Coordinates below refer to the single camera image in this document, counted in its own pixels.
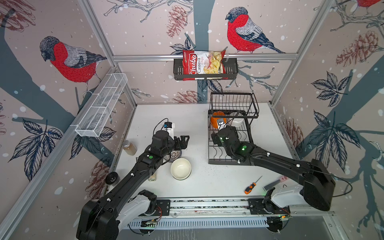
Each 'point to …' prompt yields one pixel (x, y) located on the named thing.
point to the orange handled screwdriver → (248, 189)
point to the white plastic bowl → (237, 122)
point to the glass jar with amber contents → (129, 148)
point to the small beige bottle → (152, 178)
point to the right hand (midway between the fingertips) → (218, 132)
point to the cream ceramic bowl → (181, 169)
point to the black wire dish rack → (236, 109)
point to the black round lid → (112, 178)
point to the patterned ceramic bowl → (175, 155)
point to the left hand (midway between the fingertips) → (183, 137)
